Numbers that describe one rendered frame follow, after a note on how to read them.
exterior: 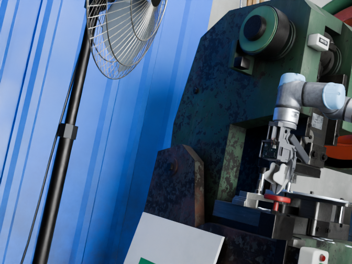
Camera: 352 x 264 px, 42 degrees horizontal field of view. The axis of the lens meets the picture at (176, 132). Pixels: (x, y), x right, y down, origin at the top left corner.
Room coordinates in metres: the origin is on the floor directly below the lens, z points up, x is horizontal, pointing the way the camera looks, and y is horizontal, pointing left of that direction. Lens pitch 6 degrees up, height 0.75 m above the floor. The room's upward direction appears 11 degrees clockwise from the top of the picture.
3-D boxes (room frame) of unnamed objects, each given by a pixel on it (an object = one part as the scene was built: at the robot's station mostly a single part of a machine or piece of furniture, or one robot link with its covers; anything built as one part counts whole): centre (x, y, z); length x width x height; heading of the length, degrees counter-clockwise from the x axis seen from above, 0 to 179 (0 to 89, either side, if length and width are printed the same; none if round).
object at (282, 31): (1.64, -0.25, 1.31); 0.22 x 0.12 x 0.22; 37
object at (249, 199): (1.68, -0.33, 0.76); 0.17 x 0.06 x 0.10; 127
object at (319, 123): (1.75, -0.49, 1.04); 0.17 x 0.15 x 0.30; 37
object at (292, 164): (1.38, -0.35, 0.86); 0.05 x 0.02 x 0.09; 37
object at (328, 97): (1.34, -0.42, 1.07); 0.11 x 0.11 x 0.08; 58
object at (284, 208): (1.78, -0.46, 0.72); 0.20 x 0.16 x 0.03; 127
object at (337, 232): (1.78, -0.46, 0.68); 0.45 x 0.30 x 0.06; 127
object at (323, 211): (1.64, -0.57, 0.72); 0.25 x 0.14 x 0.14; 37
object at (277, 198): (1.40, -0.34, 0.72); 0.07 x 0.06 x 0.08; 37
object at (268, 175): (1.39, -0.31, 0.81); 0.06 x 0.03 x 0.09; 127
